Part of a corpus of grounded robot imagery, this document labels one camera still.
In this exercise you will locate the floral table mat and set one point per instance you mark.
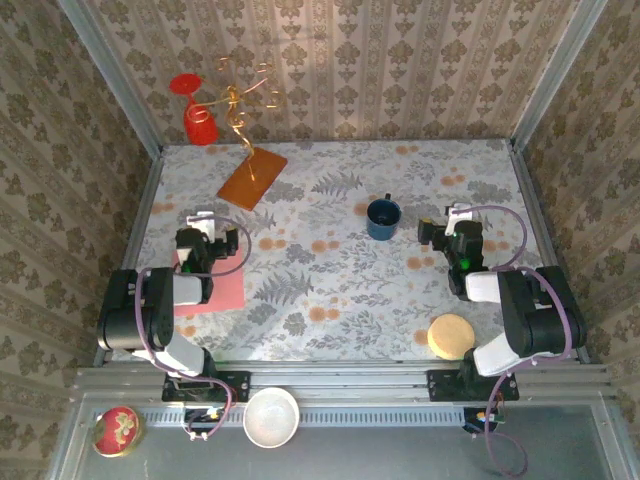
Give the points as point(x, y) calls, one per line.
point(380, 340)

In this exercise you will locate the red round embroidered tin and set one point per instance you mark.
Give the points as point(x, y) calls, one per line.
point(117, 431)

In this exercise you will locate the small black controller board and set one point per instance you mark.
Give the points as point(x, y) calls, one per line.
point(202, 417)
point(480, 417)

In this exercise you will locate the aluminium frame post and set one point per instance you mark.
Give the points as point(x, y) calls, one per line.
point(110, 75)
point(555, 75)

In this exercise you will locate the grey metal shelf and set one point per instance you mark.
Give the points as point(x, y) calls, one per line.
point(400, 450)

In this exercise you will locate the long aluminium frame rail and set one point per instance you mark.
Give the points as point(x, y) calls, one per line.
point(340, 380)

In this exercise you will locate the round yellow sponge disc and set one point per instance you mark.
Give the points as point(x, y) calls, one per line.
point(450, 335)

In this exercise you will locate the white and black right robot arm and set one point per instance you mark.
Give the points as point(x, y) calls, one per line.
point(545, 325)

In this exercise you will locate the red plastic wine glass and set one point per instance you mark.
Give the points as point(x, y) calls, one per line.
point(200, 131)

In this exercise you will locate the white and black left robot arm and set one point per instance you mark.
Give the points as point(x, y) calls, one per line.
point(125, 320)

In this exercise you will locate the aluminium side rail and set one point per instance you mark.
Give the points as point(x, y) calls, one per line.
point(532, 200)
point(145, 200)

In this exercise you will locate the white bowl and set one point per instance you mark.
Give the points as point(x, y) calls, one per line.
point(271, 417)

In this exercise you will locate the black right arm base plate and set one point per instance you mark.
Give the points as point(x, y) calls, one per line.
point(442, 386)

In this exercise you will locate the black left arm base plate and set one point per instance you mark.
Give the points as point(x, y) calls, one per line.
point(235, 386)

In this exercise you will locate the pink cloth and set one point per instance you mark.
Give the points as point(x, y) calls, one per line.
point(227, 295)

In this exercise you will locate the dark blue mug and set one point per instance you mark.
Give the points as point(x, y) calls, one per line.
point(382, 230)

